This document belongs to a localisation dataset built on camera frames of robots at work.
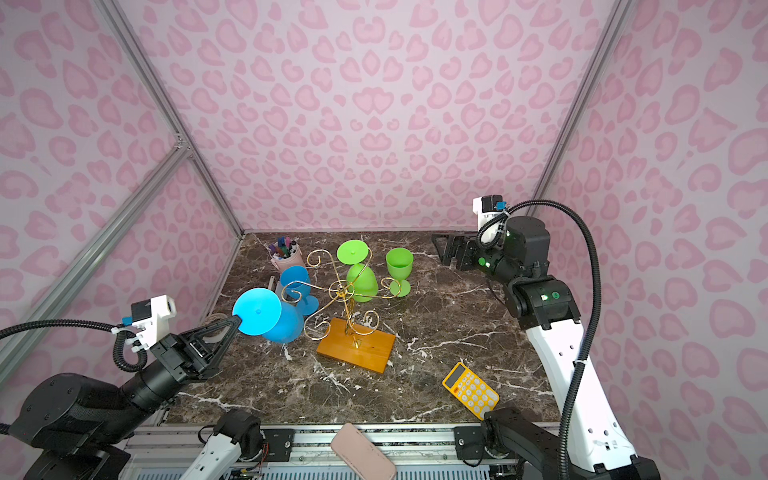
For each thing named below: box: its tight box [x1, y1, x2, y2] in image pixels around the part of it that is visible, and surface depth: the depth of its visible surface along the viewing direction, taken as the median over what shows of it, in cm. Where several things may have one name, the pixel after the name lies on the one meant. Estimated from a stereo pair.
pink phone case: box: [330, 423, 397, 480], surface depth 71 cm
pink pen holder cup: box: [268, 247, 306, 272], surface depth 101 cm
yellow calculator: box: [442, 362, 500, 421], surface depth 82 cm
